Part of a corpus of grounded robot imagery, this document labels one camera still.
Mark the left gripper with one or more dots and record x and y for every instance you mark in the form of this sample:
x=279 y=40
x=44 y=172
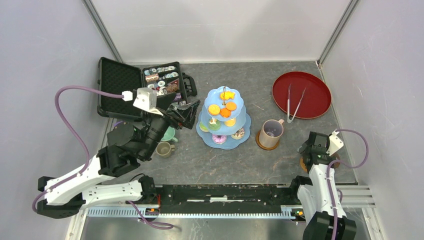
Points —
x=187 y=112

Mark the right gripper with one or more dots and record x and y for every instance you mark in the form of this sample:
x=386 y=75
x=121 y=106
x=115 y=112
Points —
x=302 y=148

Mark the light wooden coaster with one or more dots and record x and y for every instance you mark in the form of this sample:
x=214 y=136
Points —
x=303 y=165

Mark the green teacup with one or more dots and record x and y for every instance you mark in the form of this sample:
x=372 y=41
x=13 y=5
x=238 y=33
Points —
x=169 y=135

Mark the pink mug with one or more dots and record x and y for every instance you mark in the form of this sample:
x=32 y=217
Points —
x=273 y=128

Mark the dark brown wooden coaster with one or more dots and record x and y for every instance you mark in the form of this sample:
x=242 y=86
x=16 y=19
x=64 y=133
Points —
x=335 y=157

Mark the orange round cookie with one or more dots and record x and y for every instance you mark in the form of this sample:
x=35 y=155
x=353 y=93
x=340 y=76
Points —
x=214 y=109

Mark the green cupcake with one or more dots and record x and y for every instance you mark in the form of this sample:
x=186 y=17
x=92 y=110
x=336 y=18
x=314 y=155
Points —
x=214 y=124

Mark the small olive cup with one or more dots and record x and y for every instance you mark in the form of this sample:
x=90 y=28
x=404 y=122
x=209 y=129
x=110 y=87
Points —
x=164 y=149

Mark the orange chip cookie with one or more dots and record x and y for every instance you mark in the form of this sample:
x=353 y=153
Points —
x=225 y=113

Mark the blue three-tier cake stand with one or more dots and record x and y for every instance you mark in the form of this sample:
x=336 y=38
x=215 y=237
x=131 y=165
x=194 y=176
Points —
x=240 y=114

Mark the pink frosted donut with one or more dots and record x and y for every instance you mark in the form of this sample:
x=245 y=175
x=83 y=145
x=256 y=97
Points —
x=219 y=139

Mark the small orange cookie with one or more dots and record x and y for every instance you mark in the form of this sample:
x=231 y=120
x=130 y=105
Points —
x=231 y=106

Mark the yellow cupcake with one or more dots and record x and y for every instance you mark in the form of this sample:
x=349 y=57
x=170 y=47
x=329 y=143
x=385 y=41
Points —
x=230 y=123

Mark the white sprinkled donut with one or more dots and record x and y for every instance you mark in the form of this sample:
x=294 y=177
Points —
x=239 y=134

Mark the green frosted donut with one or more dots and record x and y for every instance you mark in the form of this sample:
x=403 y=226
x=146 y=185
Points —
x=203 y=127

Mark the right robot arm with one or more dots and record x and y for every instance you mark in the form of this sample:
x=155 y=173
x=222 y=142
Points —
x=322 y=209

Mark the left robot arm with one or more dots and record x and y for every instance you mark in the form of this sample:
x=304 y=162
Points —
x=127 y=146

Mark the red round tray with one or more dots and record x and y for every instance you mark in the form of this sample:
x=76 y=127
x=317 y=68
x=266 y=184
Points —
x=301 y=95

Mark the black open case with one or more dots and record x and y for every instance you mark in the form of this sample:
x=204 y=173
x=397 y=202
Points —
x=115 y=77

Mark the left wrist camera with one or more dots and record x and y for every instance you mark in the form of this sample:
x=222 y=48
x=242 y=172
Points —
x=146 y=100

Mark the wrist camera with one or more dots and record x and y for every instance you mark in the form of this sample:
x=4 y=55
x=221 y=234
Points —
x=146 y=100
x=336 y=143

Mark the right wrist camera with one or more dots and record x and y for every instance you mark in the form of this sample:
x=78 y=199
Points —
x=336 y=143

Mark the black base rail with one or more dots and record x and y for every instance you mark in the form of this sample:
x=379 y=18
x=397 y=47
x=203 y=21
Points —
x=222 y=200

